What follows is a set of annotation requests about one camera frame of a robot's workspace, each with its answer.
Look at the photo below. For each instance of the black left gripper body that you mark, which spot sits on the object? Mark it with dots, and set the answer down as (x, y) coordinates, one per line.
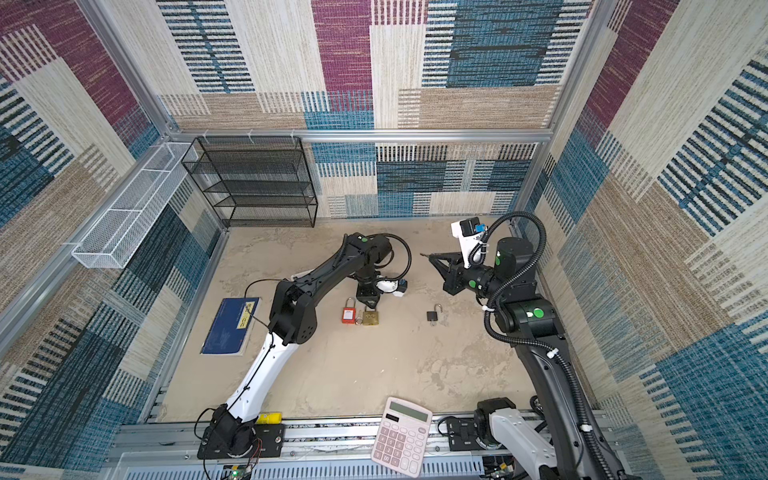
(368, 291)

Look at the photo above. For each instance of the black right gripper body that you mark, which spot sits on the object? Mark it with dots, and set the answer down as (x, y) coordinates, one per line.
(465, 278)

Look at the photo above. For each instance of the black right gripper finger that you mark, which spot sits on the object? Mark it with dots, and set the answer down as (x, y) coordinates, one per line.
(444, 267)
(450, 257)

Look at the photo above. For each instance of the brass padlock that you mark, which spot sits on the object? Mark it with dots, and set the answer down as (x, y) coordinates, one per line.
(370, 317)

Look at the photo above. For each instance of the red padlock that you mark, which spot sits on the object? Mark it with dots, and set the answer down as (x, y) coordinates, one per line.
(349, 312)

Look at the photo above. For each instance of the small black padlock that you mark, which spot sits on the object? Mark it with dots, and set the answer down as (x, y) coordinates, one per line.
(434, 315)

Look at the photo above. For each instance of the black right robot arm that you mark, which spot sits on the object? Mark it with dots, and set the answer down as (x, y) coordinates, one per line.
(496, 263)

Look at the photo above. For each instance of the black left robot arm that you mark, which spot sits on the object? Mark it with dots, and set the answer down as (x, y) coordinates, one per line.
(377, 262)

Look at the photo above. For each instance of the blue book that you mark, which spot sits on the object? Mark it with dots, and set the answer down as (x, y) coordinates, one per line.
(231, 327)

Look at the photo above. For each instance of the pink calculator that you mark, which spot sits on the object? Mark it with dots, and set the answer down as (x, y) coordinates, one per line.
(400, 442)

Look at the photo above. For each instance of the yellow label block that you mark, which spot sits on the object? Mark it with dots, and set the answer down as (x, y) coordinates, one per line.
(269, 418)

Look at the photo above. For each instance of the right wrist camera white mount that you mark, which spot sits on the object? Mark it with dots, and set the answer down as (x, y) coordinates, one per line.
(470, 233)

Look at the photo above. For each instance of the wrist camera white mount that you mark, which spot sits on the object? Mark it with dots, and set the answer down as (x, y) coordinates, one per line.
(397, 288)
(470, 233)

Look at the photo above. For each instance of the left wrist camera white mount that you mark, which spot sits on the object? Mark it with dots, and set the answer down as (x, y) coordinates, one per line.
(397, 288)

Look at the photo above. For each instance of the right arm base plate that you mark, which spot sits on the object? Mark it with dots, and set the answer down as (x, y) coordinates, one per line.
(462, 435)

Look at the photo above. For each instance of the black wire mesh shelf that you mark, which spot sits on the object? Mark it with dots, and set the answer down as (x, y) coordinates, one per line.
(254, 181)

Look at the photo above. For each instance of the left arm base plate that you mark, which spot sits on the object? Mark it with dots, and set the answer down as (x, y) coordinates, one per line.
(264, 441)

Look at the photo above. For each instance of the white wire mesh basket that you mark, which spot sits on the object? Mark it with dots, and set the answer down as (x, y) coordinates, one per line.
(117, 234)

